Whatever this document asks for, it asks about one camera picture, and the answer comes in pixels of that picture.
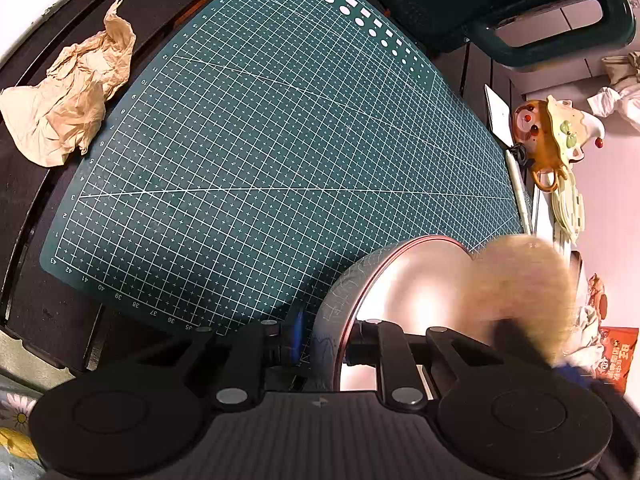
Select white bowl red rim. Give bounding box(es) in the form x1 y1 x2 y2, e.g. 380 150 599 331
310 235 473 391

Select beige oval sponge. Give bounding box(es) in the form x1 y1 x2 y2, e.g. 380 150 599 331
458 234 576 364

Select orange snack packet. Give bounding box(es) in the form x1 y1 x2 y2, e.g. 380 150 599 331
596 326 639 393

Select pale green container lid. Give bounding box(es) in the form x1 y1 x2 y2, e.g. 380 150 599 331
551 172 586 244

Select white pen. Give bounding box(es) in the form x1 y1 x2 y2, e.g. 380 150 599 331
504 150 532 235

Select green cutting mat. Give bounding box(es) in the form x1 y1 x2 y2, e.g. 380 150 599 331
40 0 521 335

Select orange pig teapot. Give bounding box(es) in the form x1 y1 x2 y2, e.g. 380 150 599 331
511 94 605 193

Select white card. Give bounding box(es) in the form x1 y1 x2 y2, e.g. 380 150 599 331
484 84 513 148

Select white crumpled cloth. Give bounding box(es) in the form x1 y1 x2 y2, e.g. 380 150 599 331
587 51 640 130

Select crumpled brown paper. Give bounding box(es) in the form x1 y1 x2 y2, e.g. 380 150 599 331
1 0 137 168

